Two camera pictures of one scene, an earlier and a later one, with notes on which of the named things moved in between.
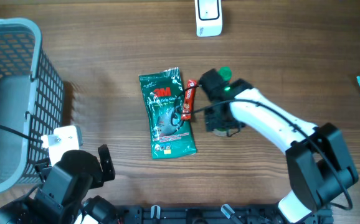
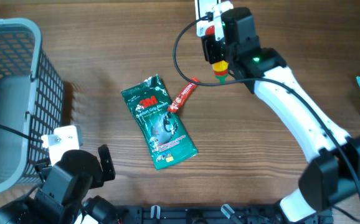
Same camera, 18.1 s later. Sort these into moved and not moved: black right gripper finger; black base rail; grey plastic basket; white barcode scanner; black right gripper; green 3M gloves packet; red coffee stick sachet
Moved: green 3M gloves packet; red coffee stick sachet; black right gripper
Not moved: grey plastic basket; black right gripper finger; white barcode scanner; black base rail
